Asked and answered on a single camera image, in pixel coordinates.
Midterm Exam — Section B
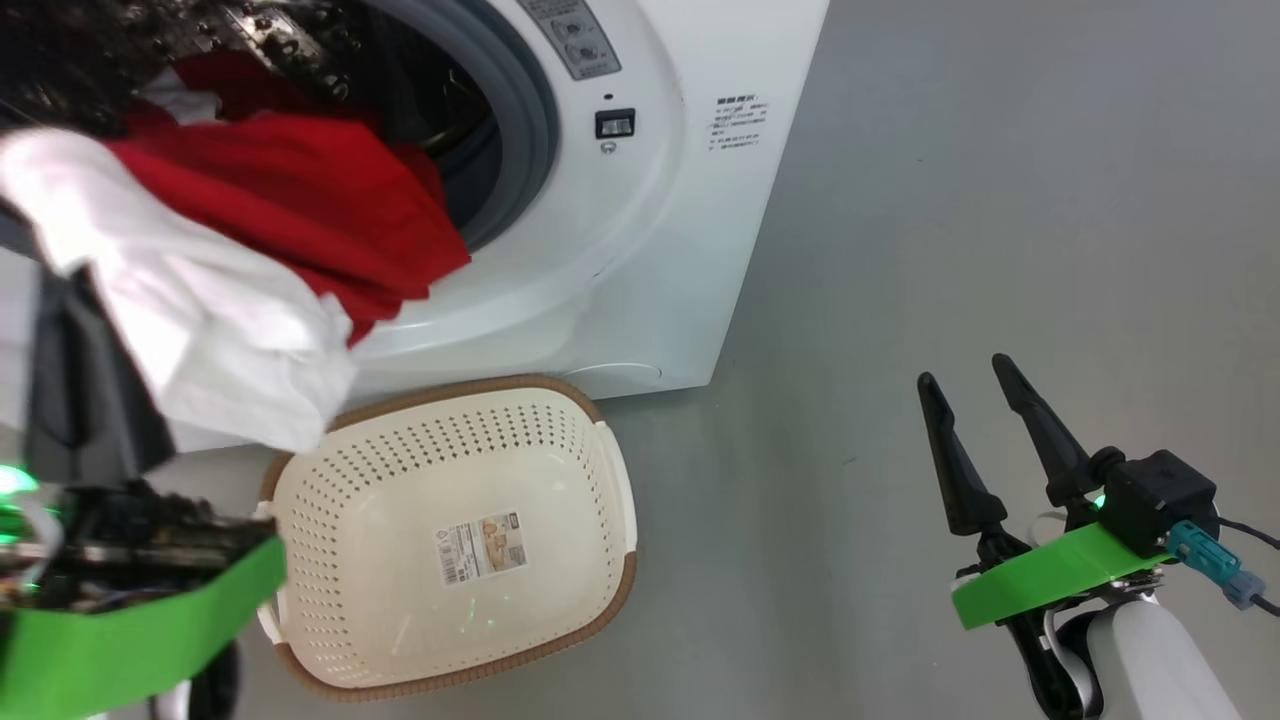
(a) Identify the white front-load washing machine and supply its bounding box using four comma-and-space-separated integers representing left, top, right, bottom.
0, 0, 831, 451

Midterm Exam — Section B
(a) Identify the white garment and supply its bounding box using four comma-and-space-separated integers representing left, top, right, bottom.
0, 128, 359, 453

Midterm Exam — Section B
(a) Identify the small printed text sticker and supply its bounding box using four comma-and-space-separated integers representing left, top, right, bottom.
710, 95, 773, 153

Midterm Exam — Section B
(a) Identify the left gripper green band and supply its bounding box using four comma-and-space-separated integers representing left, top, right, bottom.
0, 265, 291, 720

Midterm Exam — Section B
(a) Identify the grey rubber door gasket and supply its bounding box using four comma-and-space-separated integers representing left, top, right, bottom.
370, 0, 561, 251

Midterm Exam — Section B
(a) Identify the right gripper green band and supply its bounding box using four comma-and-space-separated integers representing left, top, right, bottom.
918, 353, 1173, 633

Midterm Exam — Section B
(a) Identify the red garment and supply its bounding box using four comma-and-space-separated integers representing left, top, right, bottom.
105, 50, 473, 349

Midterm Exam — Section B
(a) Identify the steel washing machine drum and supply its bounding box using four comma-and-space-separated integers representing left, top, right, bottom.
0, 0, 501, 251

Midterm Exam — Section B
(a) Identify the black right camera cable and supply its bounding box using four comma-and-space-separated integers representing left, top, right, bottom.
1215, 518, 1280, 616

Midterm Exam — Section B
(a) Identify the cream laundry basket brown rim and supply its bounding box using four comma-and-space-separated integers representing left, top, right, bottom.
255, 375, 639, 701

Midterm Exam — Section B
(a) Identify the grey instruction sticker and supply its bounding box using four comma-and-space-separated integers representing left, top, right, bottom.
520, 0, 623, 81

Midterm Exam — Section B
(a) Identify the teal right camera connector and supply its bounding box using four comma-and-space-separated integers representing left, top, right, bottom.
1165, 520, 1266, 611

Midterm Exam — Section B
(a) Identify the printed basket label sticker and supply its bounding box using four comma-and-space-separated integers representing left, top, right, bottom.
433, 512, 528, 587

